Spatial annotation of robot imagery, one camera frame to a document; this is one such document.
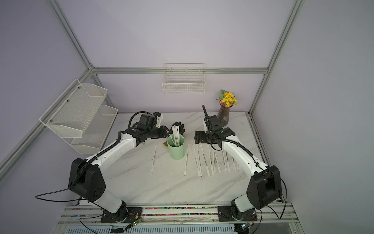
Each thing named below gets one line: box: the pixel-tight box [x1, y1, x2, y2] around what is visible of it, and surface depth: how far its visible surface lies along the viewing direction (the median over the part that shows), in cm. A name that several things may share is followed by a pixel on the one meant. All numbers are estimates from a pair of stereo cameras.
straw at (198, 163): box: [196, 145, 203, 177], surface depth 93 cm
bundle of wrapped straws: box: [168, 124, 181, 147], surface depth 90 cm
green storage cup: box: [166, 134, 186, 161], surface depth 92 cm
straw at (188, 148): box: [183, 144, 190, 176], surface depth 95 cm
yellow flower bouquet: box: [216, 89, 239, 108], surface depth 97 cm
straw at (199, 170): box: [192, 145, 203, 177], surface depth 95 cm
